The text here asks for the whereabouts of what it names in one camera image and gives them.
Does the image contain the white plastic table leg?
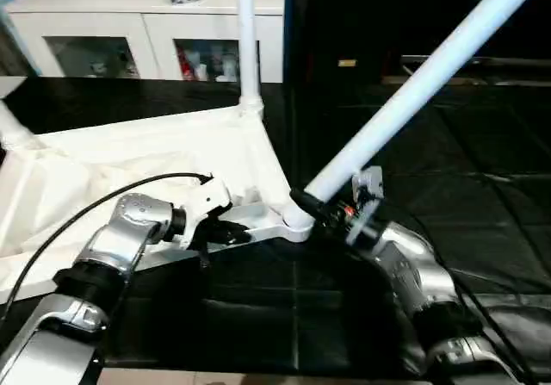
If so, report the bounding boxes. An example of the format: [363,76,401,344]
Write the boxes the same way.
[284,0,551,231]
[0,97,42,153]
[233,0,266,121]

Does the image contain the white glass-door cabinet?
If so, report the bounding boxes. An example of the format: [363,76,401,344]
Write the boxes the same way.
[3,0,287,84]

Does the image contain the black work mat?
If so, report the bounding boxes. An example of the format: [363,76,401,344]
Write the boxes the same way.
[0,73,551,379]

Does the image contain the black metal rail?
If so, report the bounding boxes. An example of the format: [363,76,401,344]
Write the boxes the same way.
[399,54,551,83]

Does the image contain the red bottle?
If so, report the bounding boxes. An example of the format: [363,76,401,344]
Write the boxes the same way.
[176,47,191,81]

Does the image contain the white edge strip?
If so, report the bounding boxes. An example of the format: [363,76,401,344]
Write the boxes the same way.
[0,76,28,99]

